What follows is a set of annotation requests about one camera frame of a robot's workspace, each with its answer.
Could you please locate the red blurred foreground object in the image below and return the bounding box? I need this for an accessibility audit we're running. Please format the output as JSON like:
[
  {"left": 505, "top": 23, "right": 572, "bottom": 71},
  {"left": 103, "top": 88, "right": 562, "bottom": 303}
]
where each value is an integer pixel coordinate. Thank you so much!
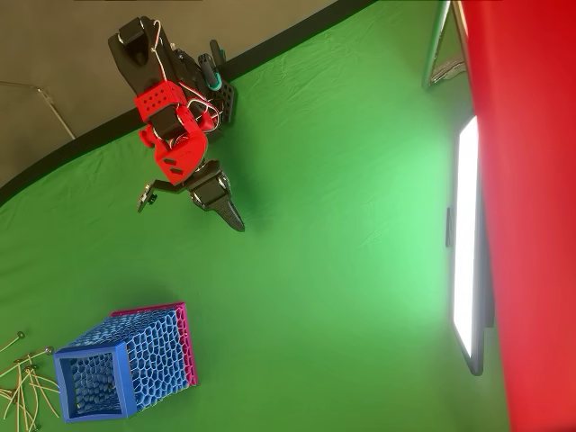
[{"left": 458, "top": 0, "right": 576, "bottom": 432}]

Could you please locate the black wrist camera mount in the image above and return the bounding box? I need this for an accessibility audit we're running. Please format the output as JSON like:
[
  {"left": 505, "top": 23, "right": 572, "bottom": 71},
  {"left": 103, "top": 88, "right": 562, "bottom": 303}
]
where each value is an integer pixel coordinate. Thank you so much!
[{"left": 137, "top": 178, "right": 190, "bottom": 213}]

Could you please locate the flat LED light panel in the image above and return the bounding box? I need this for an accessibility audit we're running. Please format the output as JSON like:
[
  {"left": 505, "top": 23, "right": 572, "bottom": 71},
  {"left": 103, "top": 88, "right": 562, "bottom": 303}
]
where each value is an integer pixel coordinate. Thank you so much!
[{"left": 445, "top": 114, "right": 496, "bottom": 377}]

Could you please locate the blue and magenta mesh basket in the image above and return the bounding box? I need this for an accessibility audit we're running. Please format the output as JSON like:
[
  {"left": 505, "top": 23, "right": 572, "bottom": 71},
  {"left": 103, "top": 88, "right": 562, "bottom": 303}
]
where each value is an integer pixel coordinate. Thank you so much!
[{"left": 52, "top": 300, "right": 200, "bottom": 425}]

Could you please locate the chrome tube stand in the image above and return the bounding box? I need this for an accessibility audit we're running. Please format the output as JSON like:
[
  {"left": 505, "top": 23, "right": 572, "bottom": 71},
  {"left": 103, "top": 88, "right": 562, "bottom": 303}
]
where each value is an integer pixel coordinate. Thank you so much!
[{"left": 421, "top": 0, "right": 470, "bottom": 91}]

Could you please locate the clear plastic clip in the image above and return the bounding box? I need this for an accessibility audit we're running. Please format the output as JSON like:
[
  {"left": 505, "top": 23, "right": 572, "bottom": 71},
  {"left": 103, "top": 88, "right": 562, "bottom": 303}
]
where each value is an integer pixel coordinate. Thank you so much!
[{"left": 429, "top": 57, "right": 468, "bottom": 86}]

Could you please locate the thin grey cable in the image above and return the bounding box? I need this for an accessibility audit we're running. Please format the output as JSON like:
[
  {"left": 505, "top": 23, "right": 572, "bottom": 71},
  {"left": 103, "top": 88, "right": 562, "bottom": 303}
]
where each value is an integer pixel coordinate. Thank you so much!
[{"left": 0, "top": 80, "right": 77, "bottom": 140}]

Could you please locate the green cloth with black edge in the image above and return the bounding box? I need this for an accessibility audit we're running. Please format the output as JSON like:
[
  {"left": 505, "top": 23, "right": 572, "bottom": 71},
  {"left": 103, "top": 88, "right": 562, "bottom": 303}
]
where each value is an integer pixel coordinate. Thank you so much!
[{"left": 0, "top": 0, "right": 512, "bottom": 432}]

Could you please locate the black clamp with teal ring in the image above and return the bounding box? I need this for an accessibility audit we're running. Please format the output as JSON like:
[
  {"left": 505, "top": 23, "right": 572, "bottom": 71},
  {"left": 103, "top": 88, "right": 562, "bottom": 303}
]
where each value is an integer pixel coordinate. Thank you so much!
[{"left": 197, "top": 39, "right": 237, "bottom": 127}]

